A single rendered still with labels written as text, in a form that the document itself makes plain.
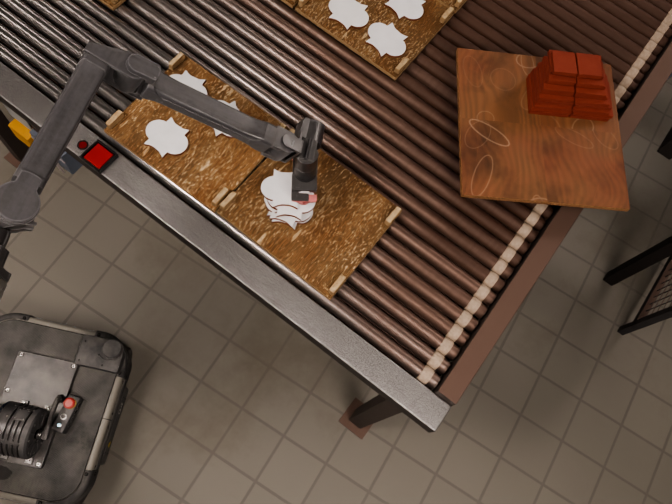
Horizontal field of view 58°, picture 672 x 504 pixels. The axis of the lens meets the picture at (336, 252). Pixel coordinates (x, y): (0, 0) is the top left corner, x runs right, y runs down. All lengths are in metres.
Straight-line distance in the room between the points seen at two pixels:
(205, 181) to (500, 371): 1.57
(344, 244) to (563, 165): 0.68
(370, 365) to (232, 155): 0.72
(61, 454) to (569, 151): 1.94
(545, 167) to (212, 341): 1.49
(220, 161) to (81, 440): 1.13
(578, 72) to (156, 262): 1.79
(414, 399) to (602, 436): 1.38
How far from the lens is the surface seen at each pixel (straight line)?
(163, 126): 1.89
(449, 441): 2.67
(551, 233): 1.92
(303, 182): 1.62
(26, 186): 1.26
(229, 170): 1.82
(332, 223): 1.76
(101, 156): 1.90
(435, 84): 2.08
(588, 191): 1.92
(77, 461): 2.40
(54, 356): 2.47
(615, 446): 2.96
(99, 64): 1.40
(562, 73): 1.89
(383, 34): 2.12
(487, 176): 1.82
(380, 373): 1.69
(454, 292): 1.79
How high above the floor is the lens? 2.56
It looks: 69 degrees down
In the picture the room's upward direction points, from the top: 19 degrees clockwise
